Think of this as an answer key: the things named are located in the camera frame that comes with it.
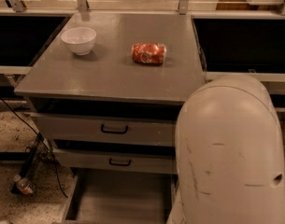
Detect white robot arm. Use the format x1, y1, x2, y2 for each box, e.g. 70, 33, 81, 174
166, 75, 285, 224

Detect grey drawer cabinet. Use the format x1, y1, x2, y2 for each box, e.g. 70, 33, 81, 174
13, 12, 210, 179

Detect grey middle drawer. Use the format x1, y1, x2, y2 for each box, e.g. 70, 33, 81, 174
53, 140, 177, 175

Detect grey drawer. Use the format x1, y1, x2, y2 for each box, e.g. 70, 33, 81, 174
53, 140, 177, 175
31, 113, 175, 147
53, 169, 175, 224

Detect grey top drawer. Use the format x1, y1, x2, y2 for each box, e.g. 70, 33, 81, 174
31, 113, 175, 147

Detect grey bottom drawer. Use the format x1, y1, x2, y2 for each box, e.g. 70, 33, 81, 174
53, 169, 175, 224

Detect crushed red soda can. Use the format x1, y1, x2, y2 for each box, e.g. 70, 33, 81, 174
132, 43, 166, 64

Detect white bowl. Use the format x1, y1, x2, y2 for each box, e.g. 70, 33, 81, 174
61, 27, 97, 55

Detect right black bin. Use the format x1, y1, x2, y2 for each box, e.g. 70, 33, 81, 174
193, 19, 285, 74

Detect black bin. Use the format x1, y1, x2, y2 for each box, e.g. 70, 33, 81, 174
193, 19, 285, 74
0, 16, 68, 66

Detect black floor stand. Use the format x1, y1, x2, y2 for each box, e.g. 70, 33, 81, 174
10, 133, 43, 195

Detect left black bin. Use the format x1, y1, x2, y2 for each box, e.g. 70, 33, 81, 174
0, 16, 68, 66

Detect plastic water bottle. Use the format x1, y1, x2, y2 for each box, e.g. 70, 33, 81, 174
13, 175, 35, 195

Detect black cable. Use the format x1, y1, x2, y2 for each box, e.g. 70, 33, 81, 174
0, 96, 69, 200

